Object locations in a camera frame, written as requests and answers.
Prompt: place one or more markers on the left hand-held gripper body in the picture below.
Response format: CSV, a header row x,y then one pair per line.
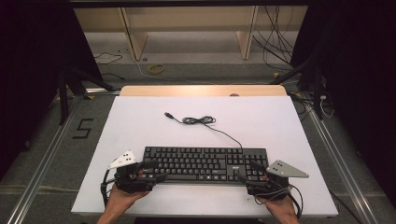
x,y
132,182

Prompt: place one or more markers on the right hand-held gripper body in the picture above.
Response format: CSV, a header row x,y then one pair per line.
x,y
274,185

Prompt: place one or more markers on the black keyboard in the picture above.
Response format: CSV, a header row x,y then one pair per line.
x,y
199,163

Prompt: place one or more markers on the person's left hand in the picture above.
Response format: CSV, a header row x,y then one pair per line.
x,y
123,199

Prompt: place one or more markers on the person's right hand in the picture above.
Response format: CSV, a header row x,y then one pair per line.
x,y
278,205

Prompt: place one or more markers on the white board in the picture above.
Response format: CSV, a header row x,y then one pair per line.
x,y
255,124

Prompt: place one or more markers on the wooden table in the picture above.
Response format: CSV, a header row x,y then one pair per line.
x,y
202,90

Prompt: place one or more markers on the yellow tape roll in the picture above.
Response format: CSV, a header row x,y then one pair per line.
x,y
155,68

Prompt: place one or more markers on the black metal stand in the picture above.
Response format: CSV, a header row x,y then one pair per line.
x,y
74,84
311,77

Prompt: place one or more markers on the black curtain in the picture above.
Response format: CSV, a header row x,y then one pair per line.
x,y
34,62
358,77

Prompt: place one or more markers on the wooden shelf unit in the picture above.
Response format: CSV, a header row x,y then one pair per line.
x,y
190,21

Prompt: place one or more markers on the aluminium floor rail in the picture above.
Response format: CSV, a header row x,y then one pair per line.
x,y
339,168
40,174

